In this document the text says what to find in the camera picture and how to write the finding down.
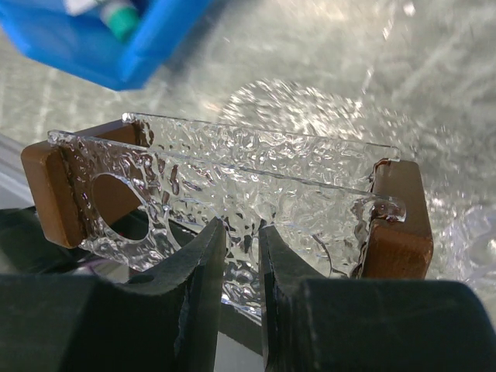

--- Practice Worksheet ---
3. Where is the left blue storage bin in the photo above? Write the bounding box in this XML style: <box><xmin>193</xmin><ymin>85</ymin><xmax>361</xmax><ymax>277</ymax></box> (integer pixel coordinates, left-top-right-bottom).
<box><xmin>1</xmin><ymin>1</ymin><xmax>210</xmax><ymax>91</ymax></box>

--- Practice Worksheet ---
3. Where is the black base frame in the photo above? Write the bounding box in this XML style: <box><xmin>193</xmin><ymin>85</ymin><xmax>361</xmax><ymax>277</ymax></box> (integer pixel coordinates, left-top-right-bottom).
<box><xmin>1</xmin><ymin>206</ymin><xmax>262</xmax><ymax>355</ymax></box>

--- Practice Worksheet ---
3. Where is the clear plastic cup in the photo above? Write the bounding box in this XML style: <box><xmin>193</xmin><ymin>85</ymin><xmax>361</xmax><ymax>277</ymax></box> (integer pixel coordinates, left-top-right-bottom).
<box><xmin>443</xmin><ymin>205</ymin><xmax>495</xmax><ymax>288</ymax></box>

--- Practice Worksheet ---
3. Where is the green capped tube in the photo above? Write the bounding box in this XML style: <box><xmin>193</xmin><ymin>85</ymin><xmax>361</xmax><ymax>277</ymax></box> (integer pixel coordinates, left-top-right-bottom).
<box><xmin>100</xmin><ymin>0</ymin><xmax>140</xmax><ymax>42</ymax></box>

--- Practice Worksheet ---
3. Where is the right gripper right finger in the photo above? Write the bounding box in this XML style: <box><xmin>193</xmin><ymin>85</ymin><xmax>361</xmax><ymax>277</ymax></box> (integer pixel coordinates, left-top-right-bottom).
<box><xmin>259</xmin><ymin>226</ymin><xmax>495</xmax><ymax>371</ymax></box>

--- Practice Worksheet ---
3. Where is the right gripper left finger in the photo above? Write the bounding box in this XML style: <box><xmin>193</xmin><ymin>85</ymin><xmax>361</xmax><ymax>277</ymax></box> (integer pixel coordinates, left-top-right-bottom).
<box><xmin>1</xmin><ymin>219</ymin><xmax>226</xmax><ymax>371</ymax></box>

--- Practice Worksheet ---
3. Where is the clear acrylic toothbrush holder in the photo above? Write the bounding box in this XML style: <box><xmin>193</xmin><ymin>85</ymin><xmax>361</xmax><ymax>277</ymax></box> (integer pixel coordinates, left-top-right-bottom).
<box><xmin>21</xmin><ymin>113</ymin><xmax>430</xmax><ymax>321</ymax></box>

